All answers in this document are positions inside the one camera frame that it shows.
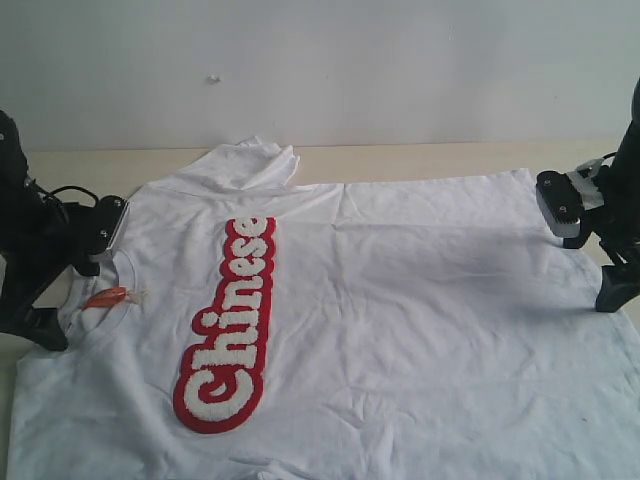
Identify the white t-shirt red lettering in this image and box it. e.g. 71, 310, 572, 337
7, 139, 639, 479

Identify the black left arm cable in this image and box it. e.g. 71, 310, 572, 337
34, 185, 101, 221

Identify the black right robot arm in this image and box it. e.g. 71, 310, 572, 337
563, 87, 639, 313

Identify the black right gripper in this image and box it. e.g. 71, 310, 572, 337
562, 164, 639, 313

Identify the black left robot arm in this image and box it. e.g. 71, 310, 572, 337
1, 113, 129, 351

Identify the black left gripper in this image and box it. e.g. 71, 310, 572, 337
1, 189, 115, 351

